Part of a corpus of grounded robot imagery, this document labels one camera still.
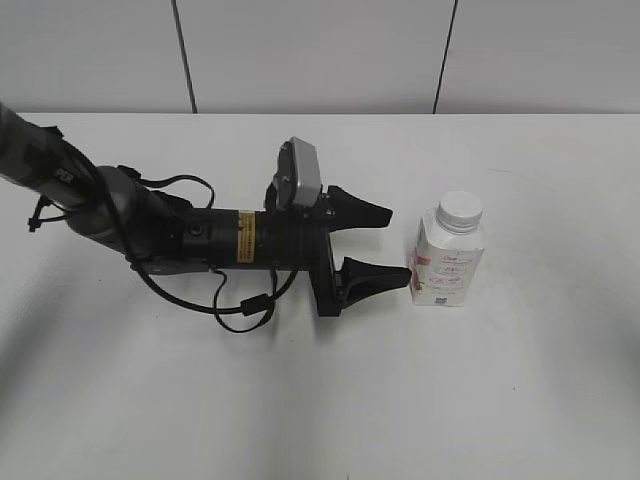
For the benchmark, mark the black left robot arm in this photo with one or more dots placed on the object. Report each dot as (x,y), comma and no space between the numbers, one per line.
(162,234)

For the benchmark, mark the white screw cap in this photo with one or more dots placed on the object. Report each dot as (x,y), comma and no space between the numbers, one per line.
(460,207)

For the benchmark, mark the white carton drink bottle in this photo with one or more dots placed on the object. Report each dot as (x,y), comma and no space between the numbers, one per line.
(447,251)

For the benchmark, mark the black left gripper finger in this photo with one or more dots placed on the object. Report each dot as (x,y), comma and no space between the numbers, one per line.
(359,280)
(350,212)

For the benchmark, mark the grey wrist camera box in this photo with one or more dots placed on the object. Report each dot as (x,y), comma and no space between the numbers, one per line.
(297,180)

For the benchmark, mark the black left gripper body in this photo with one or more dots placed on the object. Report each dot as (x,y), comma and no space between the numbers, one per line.
(297,239)

